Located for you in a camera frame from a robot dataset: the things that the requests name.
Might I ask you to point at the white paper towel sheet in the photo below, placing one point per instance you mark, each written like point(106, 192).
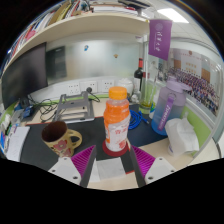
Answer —
point(108, 168)

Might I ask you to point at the dark wine bottle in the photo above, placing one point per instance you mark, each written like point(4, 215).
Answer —
point(138, 75)

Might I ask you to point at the grey metal laptop stand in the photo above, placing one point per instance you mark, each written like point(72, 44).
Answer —
point(73, 106)

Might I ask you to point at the white tissue pack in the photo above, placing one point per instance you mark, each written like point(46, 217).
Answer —
point(181, 135)

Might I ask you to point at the glass with yellow liquid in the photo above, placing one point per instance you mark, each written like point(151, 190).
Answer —
point(146, 101)

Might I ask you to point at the large purple water bottle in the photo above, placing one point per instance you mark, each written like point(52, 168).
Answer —
point(170, 106)

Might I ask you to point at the yellow floral mug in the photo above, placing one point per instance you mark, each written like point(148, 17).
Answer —
point(60, 143)

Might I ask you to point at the small blue box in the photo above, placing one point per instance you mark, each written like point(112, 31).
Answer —
point(26, 111)

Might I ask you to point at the purple flag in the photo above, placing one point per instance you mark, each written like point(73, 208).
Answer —
point(160, 40)

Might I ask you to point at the group photo poster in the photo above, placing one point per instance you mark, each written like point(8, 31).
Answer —
point(196, 81)

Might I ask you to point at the white paper stack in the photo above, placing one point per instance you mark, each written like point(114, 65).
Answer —
point(18, 143)

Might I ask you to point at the black desk mat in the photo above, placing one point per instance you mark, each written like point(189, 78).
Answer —
point(91, 133)

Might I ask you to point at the ceiling light panel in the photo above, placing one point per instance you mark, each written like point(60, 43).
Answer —
point(172, 15)

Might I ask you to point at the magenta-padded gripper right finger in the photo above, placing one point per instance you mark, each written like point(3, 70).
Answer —
point(156, 168)

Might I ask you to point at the wooden shelf unit with books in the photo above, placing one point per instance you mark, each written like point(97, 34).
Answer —
point(73, 28)

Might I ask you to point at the white round jar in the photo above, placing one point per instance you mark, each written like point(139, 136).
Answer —
point(125, 86)

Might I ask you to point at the orange drink bottle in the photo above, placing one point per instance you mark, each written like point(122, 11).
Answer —
point(116, 120)

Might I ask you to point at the black computer monitor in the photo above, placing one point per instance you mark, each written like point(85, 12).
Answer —
point(25, 75)

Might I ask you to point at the white wall socket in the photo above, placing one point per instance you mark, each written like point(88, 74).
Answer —
point(93, 85)
point(73, 89)
point(108, 85)

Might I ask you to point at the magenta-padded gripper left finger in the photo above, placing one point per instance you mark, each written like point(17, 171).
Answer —
point(66, 168)

